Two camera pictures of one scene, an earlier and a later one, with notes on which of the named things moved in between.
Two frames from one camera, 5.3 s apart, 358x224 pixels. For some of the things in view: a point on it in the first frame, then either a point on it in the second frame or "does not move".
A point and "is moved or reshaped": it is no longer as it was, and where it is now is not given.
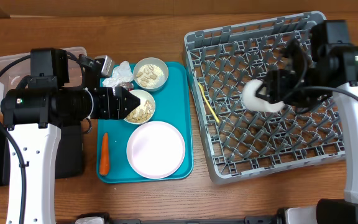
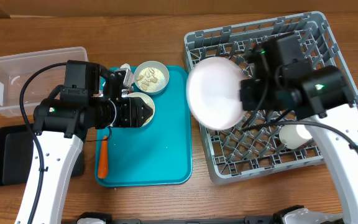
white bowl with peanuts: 146,110 does not move
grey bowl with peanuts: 150,74 does not move
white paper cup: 251,101 is moved or reshaped
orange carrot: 104,161 does not move
